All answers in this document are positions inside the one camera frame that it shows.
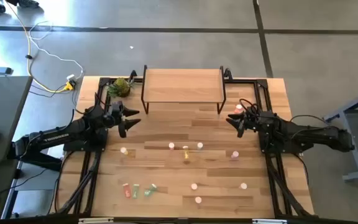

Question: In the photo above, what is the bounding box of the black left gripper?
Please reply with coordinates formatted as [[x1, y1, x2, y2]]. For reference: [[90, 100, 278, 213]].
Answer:
[[104, 101, 142, 139]]

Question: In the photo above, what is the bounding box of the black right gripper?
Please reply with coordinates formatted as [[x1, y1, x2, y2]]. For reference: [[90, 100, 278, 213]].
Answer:
[[226, 110, 275, 139]]

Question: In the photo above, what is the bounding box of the green plant in dark pot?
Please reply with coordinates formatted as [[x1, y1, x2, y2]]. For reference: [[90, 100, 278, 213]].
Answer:
[[106, 77, 135, 99]]

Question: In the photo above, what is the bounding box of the black desk leg beam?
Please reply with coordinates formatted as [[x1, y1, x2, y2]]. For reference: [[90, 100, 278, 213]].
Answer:
[[7, 146, 63, 172]]

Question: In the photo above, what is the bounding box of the silver aluminium bar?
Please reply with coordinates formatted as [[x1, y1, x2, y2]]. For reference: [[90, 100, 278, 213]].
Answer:
[[252, 218, 288, 224], [78, 217, 114, 224]]

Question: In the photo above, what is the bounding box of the blue-grey metal table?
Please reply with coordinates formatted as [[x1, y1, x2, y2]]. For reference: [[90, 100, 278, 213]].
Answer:
[[323, 86, 358, 183]]

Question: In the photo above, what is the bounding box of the grey desk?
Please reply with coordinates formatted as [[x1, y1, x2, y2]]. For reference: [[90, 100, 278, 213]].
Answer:
[[0, 75, 34, 165]]

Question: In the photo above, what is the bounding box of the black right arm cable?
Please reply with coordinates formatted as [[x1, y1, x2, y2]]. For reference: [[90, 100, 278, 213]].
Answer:
[[239, 98, 260, 116]]

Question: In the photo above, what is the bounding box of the black aluminium rig frame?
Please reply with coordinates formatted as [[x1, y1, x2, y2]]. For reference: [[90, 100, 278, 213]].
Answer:
[[54, 70, 315, 218]]

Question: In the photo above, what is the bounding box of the wooden shelf black metal frame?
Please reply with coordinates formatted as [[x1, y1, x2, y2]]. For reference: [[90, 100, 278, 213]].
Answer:
[[140, 64, 227, 115]]

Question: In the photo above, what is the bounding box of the white cable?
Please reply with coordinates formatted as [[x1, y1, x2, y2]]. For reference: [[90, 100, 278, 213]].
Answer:
[[28, 21, 85, 82]]

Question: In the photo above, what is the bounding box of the yellow cable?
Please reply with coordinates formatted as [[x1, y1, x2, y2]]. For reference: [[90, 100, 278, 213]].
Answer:
[[4, 0, 75, 94]]

